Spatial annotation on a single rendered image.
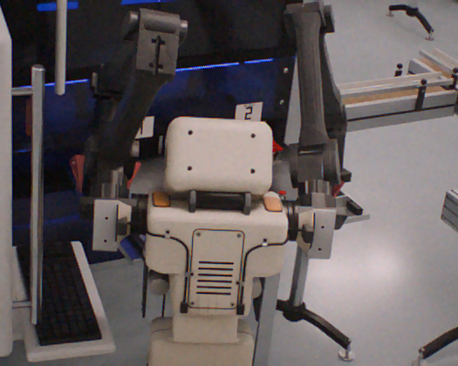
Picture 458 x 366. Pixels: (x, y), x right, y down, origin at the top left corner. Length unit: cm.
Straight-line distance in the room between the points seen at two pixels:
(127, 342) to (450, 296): 149
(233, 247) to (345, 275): 216
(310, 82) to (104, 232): 56
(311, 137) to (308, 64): 16
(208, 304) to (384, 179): 293
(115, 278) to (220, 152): 110
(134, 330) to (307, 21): 128
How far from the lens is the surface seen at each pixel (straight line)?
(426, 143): 539
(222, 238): 204
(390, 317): 400
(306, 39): 231
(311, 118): 225
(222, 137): 205
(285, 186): 291
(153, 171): 292
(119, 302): 313
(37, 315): 230
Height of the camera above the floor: 227
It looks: 29 degrees down
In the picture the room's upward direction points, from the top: 6 degrees clockwise
